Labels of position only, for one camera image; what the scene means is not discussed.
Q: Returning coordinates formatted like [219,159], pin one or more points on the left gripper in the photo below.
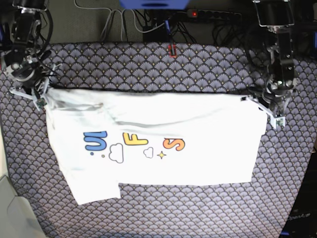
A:
[277,104]

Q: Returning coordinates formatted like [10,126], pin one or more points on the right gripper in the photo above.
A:
[34,82]

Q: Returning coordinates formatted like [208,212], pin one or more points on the white printed T-shirt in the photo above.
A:
[102,139]

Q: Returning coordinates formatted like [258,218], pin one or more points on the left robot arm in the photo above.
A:
[277,18]

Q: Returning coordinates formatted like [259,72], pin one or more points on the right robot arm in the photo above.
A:
[23,49]

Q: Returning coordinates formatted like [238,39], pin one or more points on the patterned grey table cloth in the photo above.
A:
[276,194]

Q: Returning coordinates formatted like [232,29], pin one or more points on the red clamp at table edge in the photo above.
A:
[172,50]

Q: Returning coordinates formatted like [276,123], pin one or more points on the black power strip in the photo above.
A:
[213,15]

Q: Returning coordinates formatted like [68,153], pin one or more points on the blue box at top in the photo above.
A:
[154,4]

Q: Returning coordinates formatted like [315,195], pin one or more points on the black power adapter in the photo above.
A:
[158,35]

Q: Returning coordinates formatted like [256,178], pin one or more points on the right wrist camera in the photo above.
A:
[40,103]

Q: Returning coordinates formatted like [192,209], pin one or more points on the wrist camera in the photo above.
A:
[40,103]
[277,122]

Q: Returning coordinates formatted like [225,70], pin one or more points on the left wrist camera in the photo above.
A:
[277,122]

